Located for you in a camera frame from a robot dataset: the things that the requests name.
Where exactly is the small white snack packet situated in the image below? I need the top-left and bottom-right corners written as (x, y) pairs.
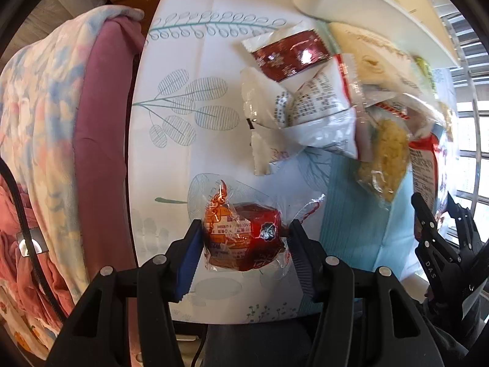
top-left (250, 130), bottom-right (302, 176)

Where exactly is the red label snack bag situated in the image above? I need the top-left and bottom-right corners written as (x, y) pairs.
top-left (407, 122), bottom-right (459, 218)

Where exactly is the small dark rectangular device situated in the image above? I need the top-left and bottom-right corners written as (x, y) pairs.
top-left (17, 229), bottom-right (48, 257)

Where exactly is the black cable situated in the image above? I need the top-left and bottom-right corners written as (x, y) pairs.
top-left (0, 158), bottom-right (67, 322)

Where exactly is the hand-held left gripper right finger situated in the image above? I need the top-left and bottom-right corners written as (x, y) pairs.
top-left (286, 220), bottom-right (444, 367)

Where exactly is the pastel floral blanket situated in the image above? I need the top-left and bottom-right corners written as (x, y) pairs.
top-left (0, 6), bottom-right (146, 352)

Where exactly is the person's right forearm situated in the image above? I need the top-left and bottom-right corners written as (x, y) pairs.
top-left (418, 300), bottom-right (482, 367)

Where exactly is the salmon pink blanket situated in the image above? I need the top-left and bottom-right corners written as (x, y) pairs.
top-left (0, 176), bottom-right (73, 329)

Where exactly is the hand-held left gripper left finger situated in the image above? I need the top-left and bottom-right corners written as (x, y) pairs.
top-left (46, 220), bottom-right (203, 367)

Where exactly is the green snack packet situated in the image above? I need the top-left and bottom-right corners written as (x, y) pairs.
top-left (414, 57), bottom-right (438, 92)

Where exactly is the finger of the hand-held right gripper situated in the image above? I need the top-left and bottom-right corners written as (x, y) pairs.
top-left (447, 194), bottom-right (483, 261)
top-left (410, 193), bottom-right (461, 302)

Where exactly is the cream bread bag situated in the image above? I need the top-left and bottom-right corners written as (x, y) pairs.
top-left (329, 23), bottom-right (440, 100)

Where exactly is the pink mattress cover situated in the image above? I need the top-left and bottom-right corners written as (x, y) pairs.
top-left (72, 19), bottom-right (146, 314)

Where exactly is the yellow crumbly snack packet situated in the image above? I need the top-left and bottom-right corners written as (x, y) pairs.
top-left (353, 103), bottom-right (415, 203)

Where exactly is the white snack packet red edge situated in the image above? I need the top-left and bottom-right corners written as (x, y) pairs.
top-left (285, 54), bottom-right (369, 161)

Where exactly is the translucent white snack packet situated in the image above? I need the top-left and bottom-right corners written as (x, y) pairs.
top-left (241, 67), bottom-right (295, 128)

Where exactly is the metal window railing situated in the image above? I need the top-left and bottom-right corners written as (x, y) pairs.
top-left (439, 4), bottom-right (489, 245)

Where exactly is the dark red snack packet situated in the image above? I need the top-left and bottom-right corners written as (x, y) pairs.
top-left (241, 21), bottom-right (333, 83)

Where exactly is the red snack packet clear wrapper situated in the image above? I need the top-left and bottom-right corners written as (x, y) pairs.
top-left (200, 178), bottom-right (325, 276)

